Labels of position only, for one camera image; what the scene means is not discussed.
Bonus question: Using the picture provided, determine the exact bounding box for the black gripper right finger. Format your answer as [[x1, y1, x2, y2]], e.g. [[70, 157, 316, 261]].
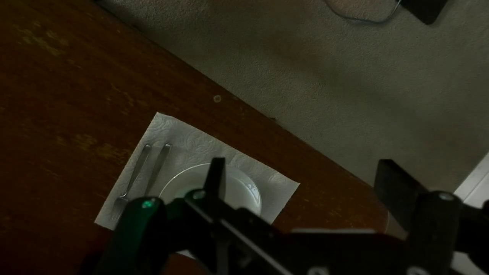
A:
[[374, 159, 428, 232]]

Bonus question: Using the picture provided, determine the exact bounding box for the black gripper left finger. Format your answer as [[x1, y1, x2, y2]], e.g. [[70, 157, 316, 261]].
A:
[[203, 157, 226, 203]]

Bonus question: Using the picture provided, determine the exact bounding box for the white placemat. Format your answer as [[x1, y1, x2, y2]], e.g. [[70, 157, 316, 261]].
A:
[[94, 113, 299, 229]]

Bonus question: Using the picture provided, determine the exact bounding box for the white round plate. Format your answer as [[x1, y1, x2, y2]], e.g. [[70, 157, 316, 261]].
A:
[[159, 163, 262, 215]]

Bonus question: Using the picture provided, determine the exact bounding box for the silver knife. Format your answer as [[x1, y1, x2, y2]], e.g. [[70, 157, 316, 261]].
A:
[[145, 142, 171, 194]]

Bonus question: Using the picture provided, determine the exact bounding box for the silver fork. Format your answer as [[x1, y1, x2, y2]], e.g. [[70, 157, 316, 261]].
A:
[[117, 143, 151, 200]]

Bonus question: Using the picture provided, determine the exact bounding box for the dark object on floor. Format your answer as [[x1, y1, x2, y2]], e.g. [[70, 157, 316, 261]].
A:
[[400, 0, 447, 24]]

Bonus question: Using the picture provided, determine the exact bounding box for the white cable on floor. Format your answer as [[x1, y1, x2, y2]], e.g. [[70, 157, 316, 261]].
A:
[[324, 0, 405, 24]]

